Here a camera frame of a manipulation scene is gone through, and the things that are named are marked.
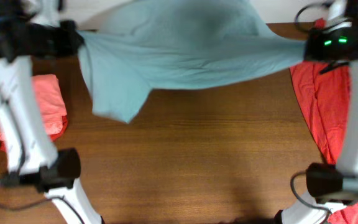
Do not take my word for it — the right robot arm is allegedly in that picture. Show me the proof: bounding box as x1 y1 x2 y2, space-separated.
273 0 358 224

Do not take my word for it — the folded salmon pink garment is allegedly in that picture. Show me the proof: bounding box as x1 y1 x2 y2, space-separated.
0 73 68 142

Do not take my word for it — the red garment pile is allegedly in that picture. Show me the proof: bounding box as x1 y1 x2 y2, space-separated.
289 17 358 224

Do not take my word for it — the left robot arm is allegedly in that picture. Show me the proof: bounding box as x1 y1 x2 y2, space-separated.
0 1 103 223

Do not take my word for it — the right black cable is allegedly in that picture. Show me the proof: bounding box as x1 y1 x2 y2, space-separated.
290 1 347 224

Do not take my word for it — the light blue t-shirt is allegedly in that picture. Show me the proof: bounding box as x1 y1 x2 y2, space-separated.
78 0 305 123

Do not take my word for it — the folded red garment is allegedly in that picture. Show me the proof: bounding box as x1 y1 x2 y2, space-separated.
0 114 68 152

